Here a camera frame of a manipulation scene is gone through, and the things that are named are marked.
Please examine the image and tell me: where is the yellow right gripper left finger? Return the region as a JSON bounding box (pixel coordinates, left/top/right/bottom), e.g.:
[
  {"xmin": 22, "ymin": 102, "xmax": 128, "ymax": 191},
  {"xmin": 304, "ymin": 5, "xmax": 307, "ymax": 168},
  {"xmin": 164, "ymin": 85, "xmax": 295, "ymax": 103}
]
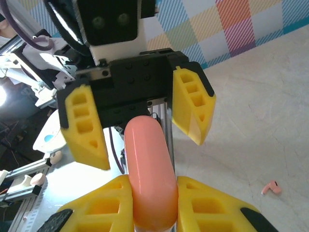
[{"xmin": 40, "ymin": 175, "xmax": 135, "ymax": 232}]

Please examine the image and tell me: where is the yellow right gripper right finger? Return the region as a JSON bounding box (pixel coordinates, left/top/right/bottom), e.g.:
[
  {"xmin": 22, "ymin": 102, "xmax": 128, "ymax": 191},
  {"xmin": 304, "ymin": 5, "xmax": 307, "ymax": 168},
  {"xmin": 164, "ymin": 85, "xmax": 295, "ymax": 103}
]
[{"xmin": 177, "ymin": 175, "xmax": 279, "ymax": 232}]

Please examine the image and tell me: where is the pink earbud charging case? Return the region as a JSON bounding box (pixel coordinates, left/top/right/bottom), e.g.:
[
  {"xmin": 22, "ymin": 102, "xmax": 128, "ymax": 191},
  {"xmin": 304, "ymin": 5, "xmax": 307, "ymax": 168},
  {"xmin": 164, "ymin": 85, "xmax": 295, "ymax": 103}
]
[{"xmin": 124, "ymin": 115, "xmax": 180, "ymax": 232}]

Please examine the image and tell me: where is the white device with blue dot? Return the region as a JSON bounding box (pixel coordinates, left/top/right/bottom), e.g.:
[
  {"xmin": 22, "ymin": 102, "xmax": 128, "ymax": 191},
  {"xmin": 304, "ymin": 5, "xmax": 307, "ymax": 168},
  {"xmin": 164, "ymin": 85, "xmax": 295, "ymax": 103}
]
[{"xmin": 32, "ymin": 113, "xmax": 68, "ymax": 153}]

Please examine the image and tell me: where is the pink round object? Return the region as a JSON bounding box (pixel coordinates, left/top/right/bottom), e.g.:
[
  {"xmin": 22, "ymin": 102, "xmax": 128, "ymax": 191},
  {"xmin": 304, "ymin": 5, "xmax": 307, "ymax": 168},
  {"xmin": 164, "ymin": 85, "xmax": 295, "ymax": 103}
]
[{"xmin": 30, "ymin": 173, "xmax": 47, "ymax": 188}]

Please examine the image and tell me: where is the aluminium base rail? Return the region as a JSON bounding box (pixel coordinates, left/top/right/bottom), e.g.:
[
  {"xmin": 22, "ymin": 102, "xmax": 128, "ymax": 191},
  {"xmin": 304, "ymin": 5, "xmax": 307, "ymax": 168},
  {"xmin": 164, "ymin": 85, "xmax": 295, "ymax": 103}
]
[{"xmin": 146, "ymin": 99, "xmax": 176, "ymax": 177}]

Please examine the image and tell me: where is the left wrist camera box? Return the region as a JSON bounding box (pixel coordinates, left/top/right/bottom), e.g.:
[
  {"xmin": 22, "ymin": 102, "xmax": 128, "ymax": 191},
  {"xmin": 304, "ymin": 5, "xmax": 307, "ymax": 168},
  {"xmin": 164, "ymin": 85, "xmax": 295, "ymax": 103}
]
[{"xmin": 76, "ymin": 0, "xmax": 148, "ymax": 66}]

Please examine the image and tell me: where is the pink wireless earbud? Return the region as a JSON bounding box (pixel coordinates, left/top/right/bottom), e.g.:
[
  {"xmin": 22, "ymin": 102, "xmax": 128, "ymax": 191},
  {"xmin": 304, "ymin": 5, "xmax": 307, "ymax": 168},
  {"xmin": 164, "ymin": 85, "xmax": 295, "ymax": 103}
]
[{"xmin": 261, "ymin": 179, "xmax": 283, "ymax": 195}]

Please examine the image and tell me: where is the aluminium frame bar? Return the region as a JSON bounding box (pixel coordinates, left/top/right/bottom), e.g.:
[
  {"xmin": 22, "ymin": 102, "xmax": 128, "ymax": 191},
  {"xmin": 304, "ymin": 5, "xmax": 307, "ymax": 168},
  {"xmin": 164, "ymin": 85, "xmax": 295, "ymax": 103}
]
[{"xmin": 0, "ymin": 158, "xmax": 53, "ymax": 232}]

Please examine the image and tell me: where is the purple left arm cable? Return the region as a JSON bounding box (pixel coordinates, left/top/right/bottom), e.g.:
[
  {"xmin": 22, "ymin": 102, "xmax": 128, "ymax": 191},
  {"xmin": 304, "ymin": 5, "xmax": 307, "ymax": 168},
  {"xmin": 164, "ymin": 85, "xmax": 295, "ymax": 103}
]
[{"xmin": 0, "ymin": 0, "xmax": 57, "ymax": 52}]

